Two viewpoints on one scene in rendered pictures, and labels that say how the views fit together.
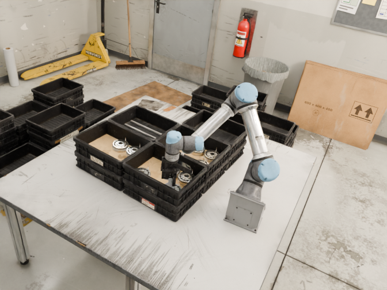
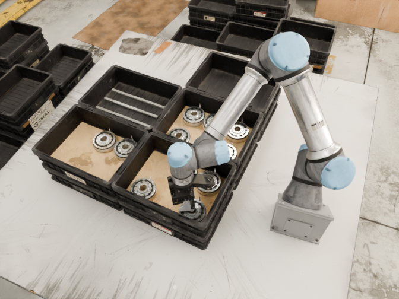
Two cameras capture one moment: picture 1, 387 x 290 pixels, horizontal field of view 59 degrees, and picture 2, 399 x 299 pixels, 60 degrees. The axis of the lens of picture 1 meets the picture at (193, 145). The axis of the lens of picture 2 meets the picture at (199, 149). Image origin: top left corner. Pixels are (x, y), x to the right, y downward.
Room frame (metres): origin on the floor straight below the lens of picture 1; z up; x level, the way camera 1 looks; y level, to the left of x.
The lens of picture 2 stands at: (0.84, 0.04, 2.05)
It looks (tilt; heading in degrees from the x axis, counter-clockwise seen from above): 53 degrees down; 1
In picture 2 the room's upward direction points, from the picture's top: 3 degrees counter-clockwise
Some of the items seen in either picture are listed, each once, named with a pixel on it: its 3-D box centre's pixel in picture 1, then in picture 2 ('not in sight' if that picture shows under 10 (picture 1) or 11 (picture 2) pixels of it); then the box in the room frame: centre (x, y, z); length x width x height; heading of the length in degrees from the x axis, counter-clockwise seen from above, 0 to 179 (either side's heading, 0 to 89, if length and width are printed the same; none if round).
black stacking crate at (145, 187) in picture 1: (164, 173); (176, 183); (1.57, 0.14, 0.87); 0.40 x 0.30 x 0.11; 62
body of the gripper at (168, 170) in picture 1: (169, 167); (181, 187); (1.48, 0.11, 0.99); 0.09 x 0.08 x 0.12; 102
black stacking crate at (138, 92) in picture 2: (144, 129); (132, 104); (2.02, 0.35, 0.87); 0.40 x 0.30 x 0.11; 62
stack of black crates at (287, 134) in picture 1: (266, 141); (297, 61); (2.89, -0.71, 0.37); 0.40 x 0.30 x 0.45; 66
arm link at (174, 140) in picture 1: (174, 142); (181, 160); (1.48, 0.10, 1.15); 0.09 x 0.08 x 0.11; 102
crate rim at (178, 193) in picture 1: (165, 166); (174, 176); (1.57, 0.14, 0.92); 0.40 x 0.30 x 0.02; 62
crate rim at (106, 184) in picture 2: (113, 140); (91, 142); (1.76, 0.50, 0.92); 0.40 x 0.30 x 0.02; 62
